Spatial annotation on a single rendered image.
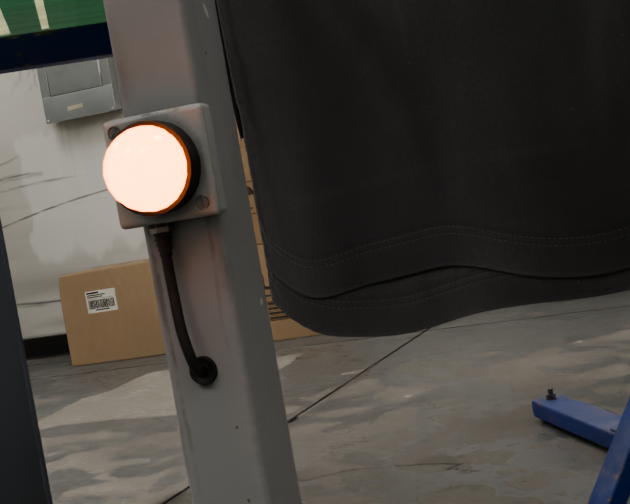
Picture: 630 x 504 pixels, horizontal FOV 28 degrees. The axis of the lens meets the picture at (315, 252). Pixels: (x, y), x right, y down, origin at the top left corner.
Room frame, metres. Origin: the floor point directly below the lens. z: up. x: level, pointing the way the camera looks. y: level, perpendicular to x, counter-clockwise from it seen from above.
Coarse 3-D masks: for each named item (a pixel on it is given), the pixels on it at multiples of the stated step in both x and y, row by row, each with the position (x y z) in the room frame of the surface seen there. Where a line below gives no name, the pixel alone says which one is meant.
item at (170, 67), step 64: (128, 0) 0.57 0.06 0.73; (192, 0) 0.58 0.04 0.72; (128, 64) 0.58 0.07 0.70; (192, 64) 0.57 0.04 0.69; (192, 128) 0.55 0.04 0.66; (192, 256) 0.57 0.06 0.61; (256, 256) 0.60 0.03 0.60; (192, 320) 0.57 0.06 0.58; (256, 320) 0.59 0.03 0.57; (192, 384) 0.57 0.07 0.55; (256, 384) 0.57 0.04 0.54; (192, 448) 0.58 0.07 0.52; (256, 448) 0.57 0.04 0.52
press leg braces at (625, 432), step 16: (624, 416) 1.93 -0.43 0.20; (624, 432) 1.90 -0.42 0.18; (624, 448) 1.88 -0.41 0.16; (608, 464) 1.88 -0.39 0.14; (624, 464) 1.86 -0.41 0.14; (608, 480) 1.86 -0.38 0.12; (624, 480) 1.86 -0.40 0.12; (592, 496) 1.86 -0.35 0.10; (608, 496) 1.84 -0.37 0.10; (624, 496) 1.86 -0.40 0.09
